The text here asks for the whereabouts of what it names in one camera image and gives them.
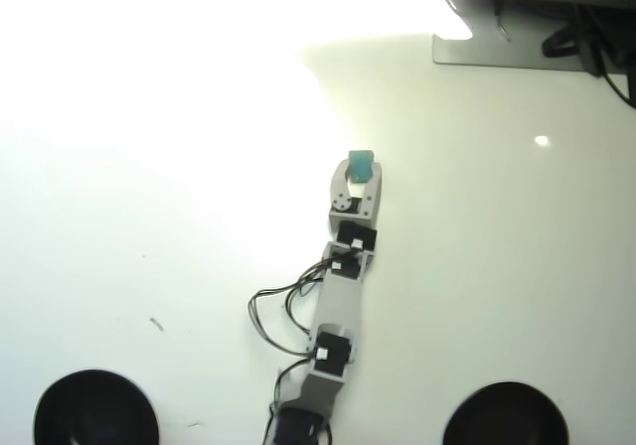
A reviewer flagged black monitor cable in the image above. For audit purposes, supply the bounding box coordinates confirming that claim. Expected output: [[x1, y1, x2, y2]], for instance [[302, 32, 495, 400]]
[[575, 3, 636, 109]]

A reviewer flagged black bowl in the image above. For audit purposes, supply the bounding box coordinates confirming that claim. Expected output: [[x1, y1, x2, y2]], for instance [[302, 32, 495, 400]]
[[442, 380, 570, 445], [33, 369, 161, 445]]

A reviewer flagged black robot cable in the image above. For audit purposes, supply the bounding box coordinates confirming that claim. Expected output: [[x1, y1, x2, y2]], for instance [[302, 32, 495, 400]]
[[247, 259, 335, 360], [267, 357, 320, 445]]

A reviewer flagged thin dark cable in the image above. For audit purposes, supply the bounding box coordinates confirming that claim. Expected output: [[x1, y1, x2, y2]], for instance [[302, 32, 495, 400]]
[[492, 0, 513, 43]]

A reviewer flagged looped black cable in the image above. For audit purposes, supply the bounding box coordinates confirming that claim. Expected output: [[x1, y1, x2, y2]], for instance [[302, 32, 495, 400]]
[[541, 21, 581, 60]]

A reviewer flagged blue cube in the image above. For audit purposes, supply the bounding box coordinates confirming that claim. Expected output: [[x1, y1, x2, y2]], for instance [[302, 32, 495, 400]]
[[347, 149, 376, 185]]

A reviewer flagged grey gripper green label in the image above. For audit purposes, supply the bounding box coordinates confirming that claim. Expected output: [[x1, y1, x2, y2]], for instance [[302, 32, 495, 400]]
[[327, 159, 386, 230]]

